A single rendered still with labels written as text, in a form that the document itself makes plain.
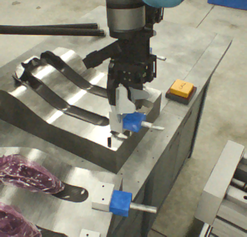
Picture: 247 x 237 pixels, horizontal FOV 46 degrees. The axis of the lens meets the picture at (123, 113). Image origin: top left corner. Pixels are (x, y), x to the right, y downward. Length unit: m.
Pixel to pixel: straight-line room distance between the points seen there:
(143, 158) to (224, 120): 1.43
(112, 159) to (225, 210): 0.30
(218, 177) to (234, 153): 0.07
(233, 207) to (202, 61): 0.76
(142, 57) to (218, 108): 1.70
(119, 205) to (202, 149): 1.36
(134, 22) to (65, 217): 0.41
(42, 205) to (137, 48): 0.37
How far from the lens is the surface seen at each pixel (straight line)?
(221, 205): 0.53
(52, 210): 0.65
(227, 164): 0.56
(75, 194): 0.67
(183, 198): 1.69
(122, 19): 0.57
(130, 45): 0.60
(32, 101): 0.81
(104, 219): 0.63
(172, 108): 0.94
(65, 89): 0.86
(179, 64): 1.15
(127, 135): 0.76
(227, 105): 2.31
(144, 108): 0.83
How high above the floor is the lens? 1.41
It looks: 42 degrees down
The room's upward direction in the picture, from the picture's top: straight up
